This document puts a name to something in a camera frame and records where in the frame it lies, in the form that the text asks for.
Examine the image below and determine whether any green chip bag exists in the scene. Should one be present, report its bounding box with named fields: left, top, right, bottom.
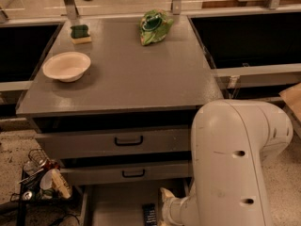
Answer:
left=139, top=9, right=174, bottom=46

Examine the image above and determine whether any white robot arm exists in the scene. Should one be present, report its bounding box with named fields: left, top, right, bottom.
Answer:
left=159, top=100, right=293, bottom=226

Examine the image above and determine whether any green yellow sponge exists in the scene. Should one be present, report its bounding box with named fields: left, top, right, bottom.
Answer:
left=71, top=24, right=91, bottom=44

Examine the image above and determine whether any white paper bowl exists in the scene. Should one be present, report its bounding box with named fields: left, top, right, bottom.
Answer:
left=42, top=52, right=91, bottom=83

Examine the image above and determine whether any grey drawer cabinet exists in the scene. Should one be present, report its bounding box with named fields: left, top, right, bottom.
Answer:
left=16, top=14, right=224, bottom=226

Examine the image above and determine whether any grey open bottom drawer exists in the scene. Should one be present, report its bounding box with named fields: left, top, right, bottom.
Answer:
left=80, top=178, right=189, bottom=226

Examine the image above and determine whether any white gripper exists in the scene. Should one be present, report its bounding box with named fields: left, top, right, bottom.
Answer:
left=160, top=187, right=186, bottom=226

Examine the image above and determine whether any grey middle drawer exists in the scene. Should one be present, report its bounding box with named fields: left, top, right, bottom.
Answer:
left=61, top=160, right=193, bottom=186

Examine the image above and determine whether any brown cardboard box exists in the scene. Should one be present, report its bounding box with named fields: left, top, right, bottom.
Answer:
left=279, top=83, right=301, bottom=122

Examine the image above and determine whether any grey top drawer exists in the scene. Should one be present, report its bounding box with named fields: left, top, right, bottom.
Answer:
left=36, top=126, right=190, bottom=159

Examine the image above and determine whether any white cup in rack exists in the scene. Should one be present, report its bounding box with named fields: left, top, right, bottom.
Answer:
left=40, top=169, right=58, bottom=190

